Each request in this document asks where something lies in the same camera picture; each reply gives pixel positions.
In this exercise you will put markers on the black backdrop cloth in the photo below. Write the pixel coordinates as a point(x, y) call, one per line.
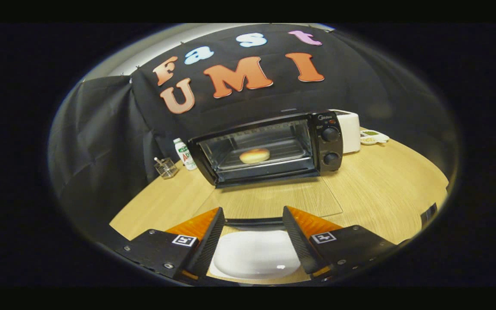
point(101, 120)

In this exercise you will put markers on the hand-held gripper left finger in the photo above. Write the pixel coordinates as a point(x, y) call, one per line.
point(208, 247)

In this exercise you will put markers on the round glazed donut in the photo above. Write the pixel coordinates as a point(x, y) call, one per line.
point(254, 156)

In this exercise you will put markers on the white toaster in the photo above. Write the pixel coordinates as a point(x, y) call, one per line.
point(350, 131)

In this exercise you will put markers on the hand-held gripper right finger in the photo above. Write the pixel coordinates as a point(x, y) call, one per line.
point(300, 245)

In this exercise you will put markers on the black toaster oven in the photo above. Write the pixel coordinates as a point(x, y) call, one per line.
point(330, 146)

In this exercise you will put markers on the white square plate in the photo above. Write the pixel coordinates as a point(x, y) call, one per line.
point(252, 254)

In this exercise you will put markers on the small white snack dish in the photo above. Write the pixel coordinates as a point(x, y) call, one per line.
point(373, 137)

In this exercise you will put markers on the white bottle green label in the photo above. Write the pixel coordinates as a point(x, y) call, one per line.
point(184, 155)

